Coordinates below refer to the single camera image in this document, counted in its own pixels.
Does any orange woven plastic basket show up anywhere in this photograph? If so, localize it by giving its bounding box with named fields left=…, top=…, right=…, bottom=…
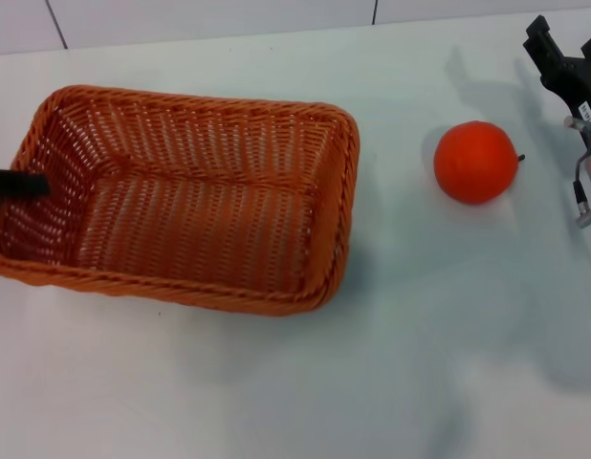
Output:
left=0, top=84, right=361, bottom=317

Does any orange round fruit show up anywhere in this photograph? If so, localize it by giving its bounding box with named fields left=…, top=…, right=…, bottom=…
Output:
left=432, top=120, right=527, bottom=206

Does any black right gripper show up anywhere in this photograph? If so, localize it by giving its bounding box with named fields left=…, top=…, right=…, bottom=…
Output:
left=522, top=14, right=591, bottom=147

